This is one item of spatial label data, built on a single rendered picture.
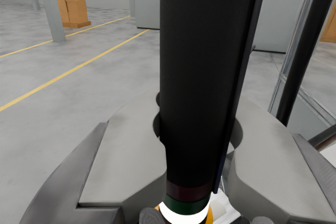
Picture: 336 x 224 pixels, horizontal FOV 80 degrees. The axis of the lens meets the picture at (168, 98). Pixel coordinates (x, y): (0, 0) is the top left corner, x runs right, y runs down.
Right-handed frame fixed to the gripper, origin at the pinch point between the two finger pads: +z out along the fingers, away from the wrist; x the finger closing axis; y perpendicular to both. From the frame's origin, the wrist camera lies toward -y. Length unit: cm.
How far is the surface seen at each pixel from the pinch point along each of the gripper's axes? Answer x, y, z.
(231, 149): 14.1, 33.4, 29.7
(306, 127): 70, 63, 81
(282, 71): 70, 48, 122
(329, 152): 31.7, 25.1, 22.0
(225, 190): 10.5, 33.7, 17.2
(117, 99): -91, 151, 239
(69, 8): -399, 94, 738
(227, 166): 12.7, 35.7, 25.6
